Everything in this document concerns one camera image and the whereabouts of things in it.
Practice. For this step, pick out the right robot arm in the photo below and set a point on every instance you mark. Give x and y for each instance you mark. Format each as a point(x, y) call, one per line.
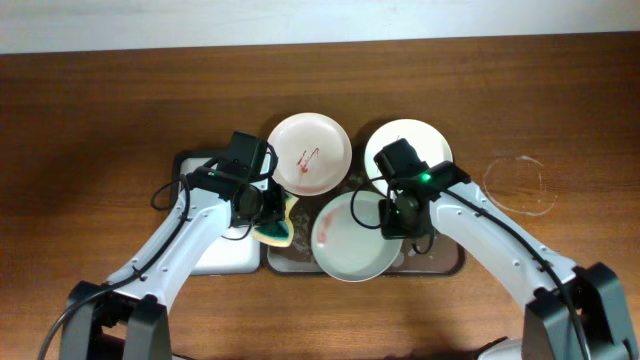
point(570, 312)

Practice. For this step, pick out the green yellow sponge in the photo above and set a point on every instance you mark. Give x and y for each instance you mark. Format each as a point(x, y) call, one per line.
point(281, 233)

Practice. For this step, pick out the white grey plate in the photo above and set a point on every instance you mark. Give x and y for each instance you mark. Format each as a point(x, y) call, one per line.
point(344, 243)

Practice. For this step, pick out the small black tray white liner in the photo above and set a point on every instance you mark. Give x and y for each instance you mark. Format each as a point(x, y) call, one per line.
point(223, 257)

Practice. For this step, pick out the large brown tray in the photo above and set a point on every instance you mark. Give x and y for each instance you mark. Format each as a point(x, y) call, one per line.
point(438, 256)

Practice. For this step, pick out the cream plate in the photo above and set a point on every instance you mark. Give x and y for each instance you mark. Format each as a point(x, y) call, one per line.
point(425, 140)

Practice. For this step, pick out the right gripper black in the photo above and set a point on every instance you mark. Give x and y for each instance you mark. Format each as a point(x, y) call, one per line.
point(388, 226)

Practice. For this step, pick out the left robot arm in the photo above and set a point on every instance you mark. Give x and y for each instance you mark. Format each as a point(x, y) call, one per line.
point(126, 317)

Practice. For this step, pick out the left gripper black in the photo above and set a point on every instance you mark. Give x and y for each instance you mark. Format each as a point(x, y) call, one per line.
point(276, 210)

